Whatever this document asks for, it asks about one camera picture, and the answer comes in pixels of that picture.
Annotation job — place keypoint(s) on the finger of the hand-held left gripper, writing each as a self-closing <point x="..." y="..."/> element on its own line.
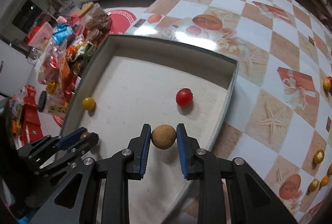
<point x="79" y="146"/>
<point x="68" y="137"/>

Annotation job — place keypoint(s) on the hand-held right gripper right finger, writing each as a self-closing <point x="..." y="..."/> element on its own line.
<point x="181" y="157"/>

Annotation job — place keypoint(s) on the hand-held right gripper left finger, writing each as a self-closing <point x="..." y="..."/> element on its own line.
<point x="145" y="154"/>

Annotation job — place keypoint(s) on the small brown round longan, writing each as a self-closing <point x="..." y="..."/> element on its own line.
<point x="84" y="135"/>

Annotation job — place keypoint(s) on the large brown round longan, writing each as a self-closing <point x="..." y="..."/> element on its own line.
<point x="163" y="139"/>

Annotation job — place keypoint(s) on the shallow white cardboard tray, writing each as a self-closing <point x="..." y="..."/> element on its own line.
<point x="145" y="78"/>

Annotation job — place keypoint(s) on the clear jar with black lid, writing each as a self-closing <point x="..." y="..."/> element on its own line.
<point x="51" y="106"/>

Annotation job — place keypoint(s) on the yellow cherry tomato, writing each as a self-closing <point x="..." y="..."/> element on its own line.
<point x="88" y="103"/>
<point x="318" y="157"/>
<point x="327" y="83"/>
<point x="330" y="169"/>
<point x="313" y="185"/>
<point x="324" y="181"/>

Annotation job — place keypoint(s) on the stack of red boxes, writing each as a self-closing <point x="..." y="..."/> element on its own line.
<point x="28" y="117"/>

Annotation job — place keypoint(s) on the red cherry tomato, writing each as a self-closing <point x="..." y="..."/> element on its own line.
<point x="184" y="97"/>

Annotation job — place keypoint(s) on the pile of snack packets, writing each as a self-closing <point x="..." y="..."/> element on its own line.
<point x="61" y="58"/>

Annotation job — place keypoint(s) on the plastic jar with tan lid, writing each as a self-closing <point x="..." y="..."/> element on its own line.
<point x="95" y="20"/>

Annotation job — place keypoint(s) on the dark television screen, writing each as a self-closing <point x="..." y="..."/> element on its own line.
<point x="26" y="16"/>

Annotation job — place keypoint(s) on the checkered printed tablecloth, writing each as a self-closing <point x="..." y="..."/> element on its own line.
<point x="269" y="63"/>

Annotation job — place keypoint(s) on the red round mat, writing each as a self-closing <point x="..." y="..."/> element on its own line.
<point x="120" y="19"/>

